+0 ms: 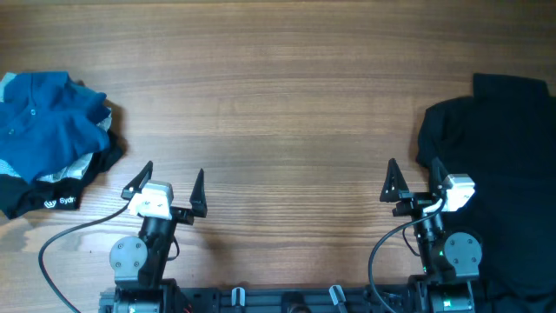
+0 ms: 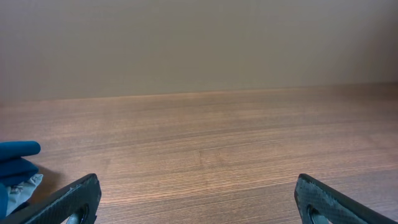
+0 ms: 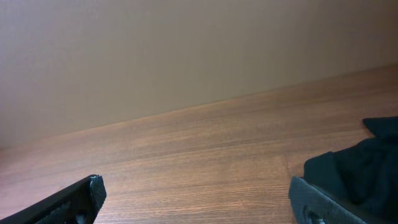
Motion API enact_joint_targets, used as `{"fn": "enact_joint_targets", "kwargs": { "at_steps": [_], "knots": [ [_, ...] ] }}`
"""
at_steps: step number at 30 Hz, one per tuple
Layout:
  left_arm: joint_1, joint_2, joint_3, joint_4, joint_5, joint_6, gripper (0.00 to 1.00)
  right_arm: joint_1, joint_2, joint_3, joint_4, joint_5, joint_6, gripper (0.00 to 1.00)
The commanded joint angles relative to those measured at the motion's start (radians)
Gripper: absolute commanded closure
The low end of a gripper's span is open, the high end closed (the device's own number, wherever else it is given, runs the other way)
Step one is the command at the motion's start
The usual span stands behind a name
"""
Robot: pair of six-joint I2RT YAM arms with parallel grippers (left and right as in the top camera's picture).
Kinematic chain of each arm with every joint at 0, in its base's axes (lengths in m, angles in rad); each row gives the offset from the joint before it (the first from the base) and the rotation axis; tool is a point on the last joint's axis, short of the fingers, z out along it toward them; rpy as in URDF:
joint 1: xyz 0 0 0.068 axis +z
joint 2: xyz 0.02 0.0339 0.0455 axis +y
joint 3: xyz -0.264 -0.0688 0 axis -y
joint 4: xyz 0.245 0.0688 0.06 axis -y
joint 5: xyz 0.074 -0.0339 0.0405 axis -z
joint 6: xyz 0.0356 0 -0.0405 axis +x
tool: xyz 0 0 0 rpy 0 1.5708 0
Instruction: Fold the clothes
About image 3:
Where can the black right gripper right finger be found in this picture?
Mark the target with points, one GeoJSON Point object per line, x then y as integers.
{"type": "Point", "coordinates": [314, 205]}

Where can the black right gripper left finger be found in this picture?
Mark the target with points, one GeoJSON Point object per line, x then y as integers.
{"type": "Point", "coordinates": [80, 202]}

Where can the black polo shirt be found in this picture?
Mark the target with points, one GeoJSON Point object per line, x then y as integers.
{"type": "Point", "coordinates": [364, 174]}

